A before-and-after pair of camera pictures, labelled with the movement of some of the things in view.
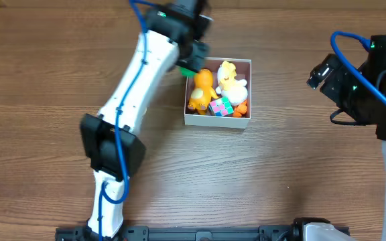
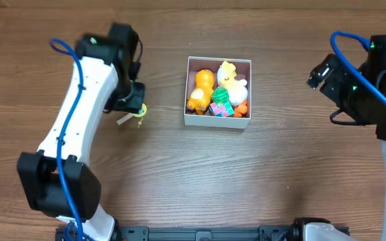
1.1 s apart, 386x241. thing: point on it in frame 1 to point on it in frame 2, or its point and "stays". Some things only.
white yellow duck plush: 234,90 stays
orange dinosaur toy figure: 203,91 stays
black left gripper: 194,62 to 133,101
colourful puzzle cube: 221,107 stays
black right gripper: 329,86 stays
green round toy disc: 187,73 to 220,95
